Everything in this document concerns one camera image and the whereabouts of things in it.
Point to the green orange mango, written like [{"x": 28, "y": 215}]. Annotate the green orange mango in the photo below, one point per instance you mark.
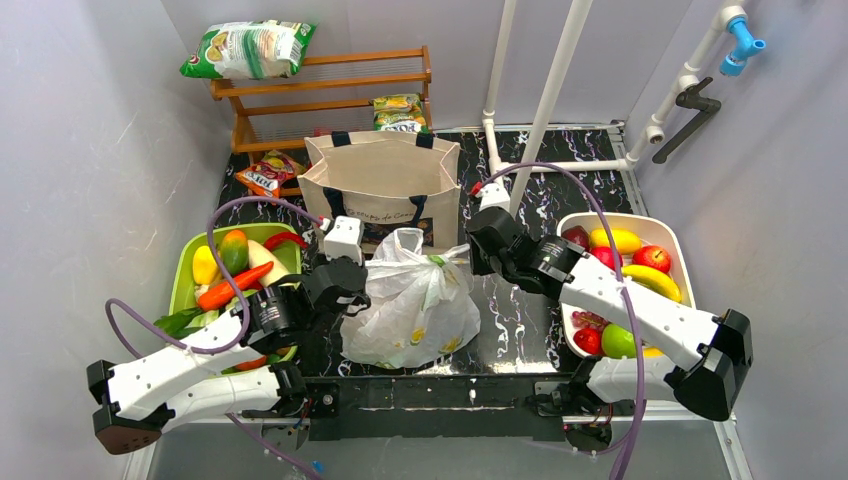
[{"x": 234, "y": 252}]

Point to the yellow banana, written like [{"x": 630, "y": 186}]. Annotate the yellow banana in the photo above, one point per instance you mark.
[{"x": 655, "y": 280}]

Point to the blue pipe fitting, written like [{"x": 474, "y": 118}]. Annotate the blue pipe fitting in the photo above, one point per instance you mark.
[{"x": 746, "y": 47}]

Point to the orange carrot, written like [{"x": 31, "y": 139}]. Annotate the orange carrot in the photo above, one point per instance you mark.
[{"x": 220, "y": 295}]

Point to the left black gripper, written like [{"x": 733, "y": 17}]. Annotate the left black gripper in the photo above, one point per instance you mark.
[{"x": 346, "y": 291}]

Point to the red grapes bunch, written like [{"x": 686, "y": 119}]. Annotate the red grapes bunch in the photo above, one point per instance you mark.
[{"x": 587, "y": 320}]

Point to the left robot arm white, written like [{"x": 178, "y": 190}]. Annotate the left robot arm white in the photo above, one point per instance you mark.
[{"x": 141, "y": 400}]

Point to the white daikon radish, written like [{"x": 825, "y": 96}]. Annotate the white daikon radish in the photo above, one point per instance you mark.
[{"x": 258, "y": 256}]

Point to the small red fruit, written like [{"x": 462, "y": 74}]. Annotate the small red fruit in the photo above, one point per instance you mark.
[{"x": 607, "y": 256}]

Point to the orange tomato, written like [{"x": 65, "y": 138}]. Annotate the orange tomato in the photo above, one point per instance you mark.
[{"x": 251, "y": 365}]

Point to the red chili pepper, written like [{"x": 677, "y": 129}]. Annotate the red chili pepper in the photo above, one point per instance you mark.
[{"x": 281, "y": 239}]

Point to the wooden shelf rack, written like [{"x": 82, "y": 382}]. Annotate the wooden shelf rack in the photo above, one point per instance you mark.
[{"x": 330, "y": 93}]

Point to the metal base frame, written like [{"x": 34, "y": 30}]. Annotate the metal base frame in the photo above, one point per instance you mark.
[{"x": 540, "y": 408}]

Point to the white pvc pipe frame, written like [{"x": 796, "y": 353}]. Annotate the white pvc pipe frame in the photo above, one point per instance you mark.
[{"x": 616, "y": 65}]

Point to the dark red apple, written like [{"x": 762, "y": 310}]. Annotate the dark red apple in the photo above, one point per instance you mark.
[{"x": 577, "y": 235}]

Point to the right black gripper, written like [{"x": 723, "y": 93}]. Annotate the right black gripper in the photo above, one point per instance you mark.
[{"x": 486, "y": 238}]

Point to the orange red snack bag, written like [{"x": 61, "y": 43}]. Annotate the orange red snack bag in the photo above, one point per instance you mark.
[{"x": 274, "y": 175}]

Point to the large green chips bag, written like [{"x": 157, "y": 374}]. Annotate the large green chips bag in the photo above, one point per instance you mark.
[{"x": 250, "y": 51}]

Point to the yellow mango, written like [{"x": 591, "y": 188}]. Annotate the yellow mango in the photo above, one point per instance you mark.
[{"x": 626, "y": 241}]

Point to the beige canvas tote bag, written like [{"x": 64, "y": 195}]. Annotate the beige canvas tote bag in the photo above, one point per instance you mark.
[{"x": 388, "y": 180}]

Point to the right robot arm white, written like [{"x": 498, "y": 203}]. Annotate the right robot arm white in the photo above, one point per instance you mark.
[{"x": 705, "y": 357}]

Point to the green vegetable basket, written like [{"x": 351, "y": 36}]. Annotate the green vegetable basket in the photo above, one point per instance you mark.
[{"x": 185, "y": 317}]

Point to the white fruit basket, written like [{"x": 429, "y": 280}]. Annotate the white fruit basket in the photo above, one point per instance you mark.
[{"x": 585, "y": 342}]

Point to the white plastic grocery bag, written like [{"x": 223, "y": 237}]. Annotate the white plastic grocery bag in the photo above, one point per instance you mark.
[{"x": 421, "y": 306}]

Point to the yellow bell pepper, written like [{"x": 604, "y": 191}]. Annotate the yellow bell pepper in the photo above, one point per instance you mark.
[{"x": 204, "y": 267}]

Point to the yellow green snack bag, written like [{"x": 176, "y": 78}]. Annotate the yellow green snack bag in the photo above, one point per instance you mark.
[{"x": 401, "y": 112}]

